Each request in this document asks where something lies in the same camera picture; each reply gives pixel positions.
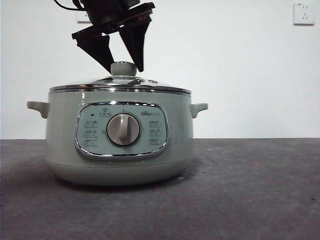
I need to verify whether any glass lid with green knob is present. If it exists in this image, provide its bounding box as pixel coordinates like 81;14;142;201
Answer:
49;61;192;96

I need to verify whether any pale green electric cooking pot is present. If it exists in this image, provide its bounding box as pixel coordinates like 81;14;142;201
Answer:
26;87;209;187

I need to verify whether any white wall socket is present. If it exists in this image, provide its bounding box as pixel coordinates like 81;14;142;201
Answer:
292;2;316;26
76;12;92;25

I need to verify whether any black cable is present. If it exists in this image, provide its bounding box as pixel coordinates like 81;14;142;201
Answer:
53;0;79;12

